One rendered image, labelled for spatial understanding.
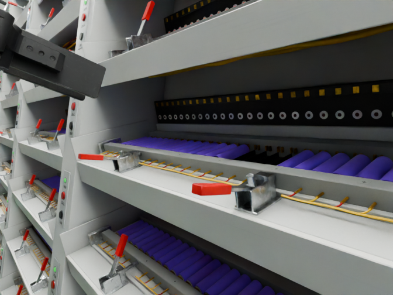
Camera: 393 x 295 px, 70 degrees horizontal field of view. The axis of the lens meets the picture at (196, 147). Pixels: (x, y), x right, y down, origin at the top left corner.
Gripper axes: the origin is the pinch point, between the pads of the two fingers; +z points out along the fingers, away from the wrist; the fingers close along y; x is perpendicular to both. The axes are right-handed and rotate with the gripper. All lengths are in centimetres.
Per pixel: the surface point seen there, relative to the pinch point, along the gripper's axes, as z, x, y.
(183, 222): 17.2, 11.5, -1.7
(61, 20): 7, -28, 63
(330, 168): 24.1, 1.7, -14.1
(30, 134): 14, 6, 104
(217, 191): 11.7, 6.7, -11.6
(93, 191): 19.3, 14.8, 33.9
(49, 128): 20, 2, 104
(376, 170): 24.7, 1.2, -18.0
